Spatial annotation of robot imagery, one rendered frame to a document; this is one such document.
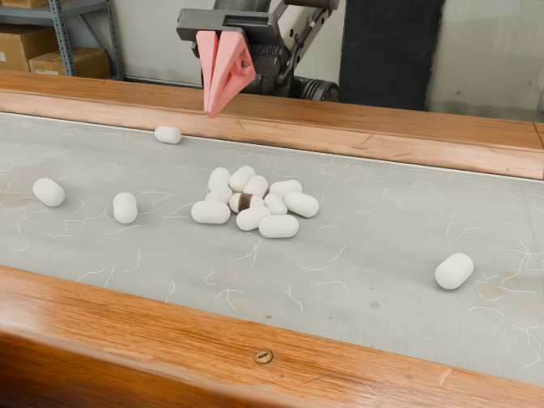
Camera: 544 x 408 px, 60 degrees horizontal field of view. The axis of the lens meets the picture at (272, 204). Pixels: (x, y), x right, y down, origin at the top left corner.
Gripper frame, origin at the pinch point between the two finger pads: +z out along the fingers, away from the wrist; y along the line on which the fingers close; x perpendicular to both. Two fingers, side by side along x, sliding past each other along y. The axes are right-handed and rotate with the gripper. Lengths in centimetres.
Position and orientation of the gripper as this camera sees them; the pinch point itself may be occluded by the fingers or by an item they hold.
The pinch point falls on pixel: (211, 108)
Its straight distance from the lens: 48.4
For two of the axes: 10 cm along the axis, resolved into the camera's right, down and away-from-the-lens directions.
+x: 1.8, 3.5, 9.2
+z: -2.2, 9.3, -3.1
